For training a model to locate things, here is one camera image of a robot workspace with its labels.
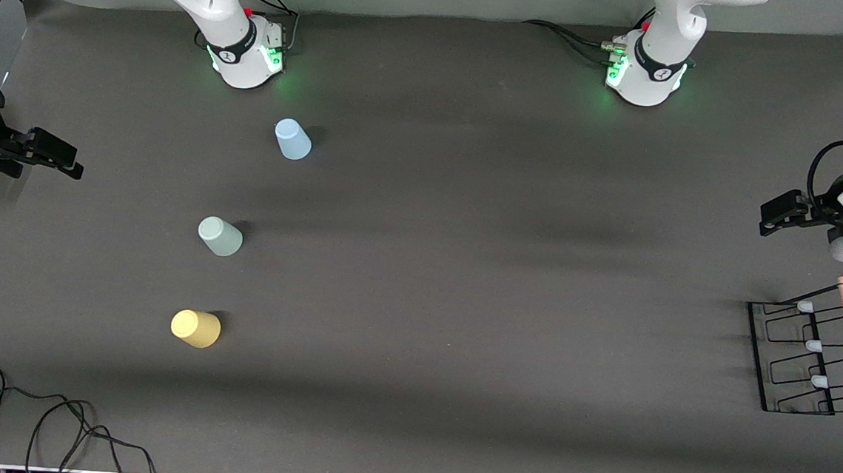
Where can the yellow plastic cup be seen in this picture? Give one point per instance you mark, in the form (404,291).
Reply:
(196,329)

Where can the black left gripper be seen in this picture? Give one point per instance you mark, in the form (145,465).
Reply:
(821,213)

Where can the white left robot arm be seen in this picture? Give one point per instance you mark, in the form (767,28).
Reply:
(664,60)

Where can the pale green plastic cup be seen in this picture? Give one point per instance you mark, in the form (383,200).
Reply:
(219,237)

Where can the dark grey table mat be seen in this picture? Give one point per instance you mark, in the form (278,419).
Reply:
(532,348)

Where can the light blue plastic cup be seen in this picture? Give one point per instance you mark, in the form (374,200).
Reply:
(292,142)

